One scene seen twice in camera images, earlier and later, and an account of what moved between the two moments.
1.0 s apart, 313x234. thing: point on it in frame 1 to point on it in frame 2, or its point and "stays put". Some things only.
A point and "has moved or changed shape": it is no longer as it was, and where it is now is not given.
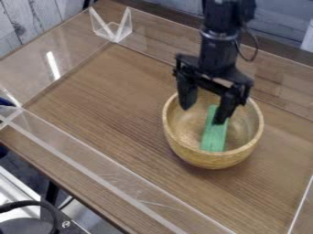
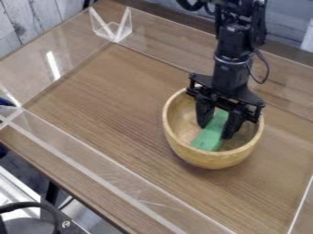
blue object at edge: x=5 y=101 stays put
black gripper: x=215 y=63 to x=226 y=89
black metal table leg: x=51 y=194 stays put
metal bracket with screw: x=67 y=226 stays put
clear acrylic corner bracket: x=111 y=30 stays put
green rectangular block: x=215 y=132 has moved or changed shape
